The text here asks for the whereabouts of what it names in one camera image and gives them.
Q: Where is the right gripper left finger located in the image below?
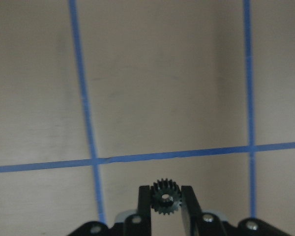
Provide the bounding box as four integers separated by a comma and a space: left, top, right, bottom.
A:
123, 185, 151, 236

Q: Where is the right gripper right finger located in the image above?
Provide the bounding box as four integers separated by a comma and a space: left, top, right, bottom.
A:
181, 186, 224, 236

